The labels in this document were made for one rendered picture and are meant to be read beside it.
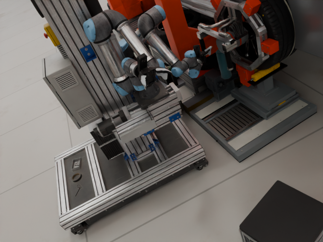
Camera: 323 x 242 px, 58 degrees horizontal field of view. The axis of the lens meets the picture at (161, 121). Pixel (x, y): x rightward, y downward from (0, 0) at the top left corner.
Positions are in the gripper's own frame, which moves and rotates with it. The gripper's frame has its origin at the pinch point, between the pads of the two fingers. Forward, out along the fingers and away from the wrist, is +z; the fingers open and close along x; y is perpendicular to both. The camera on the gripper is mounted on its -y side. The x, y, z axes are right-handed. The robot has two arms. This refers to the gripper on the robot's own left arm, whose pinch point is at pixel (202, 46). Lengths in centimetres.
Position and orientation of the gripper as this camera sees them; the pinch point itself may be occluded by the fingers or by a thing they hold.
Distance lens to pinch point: 241.7
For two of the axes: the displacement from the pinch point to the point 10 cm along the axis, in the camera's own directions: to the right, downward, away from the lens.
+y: 3.2, 7.2, 6.2
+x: 9.0, -0.2, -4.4
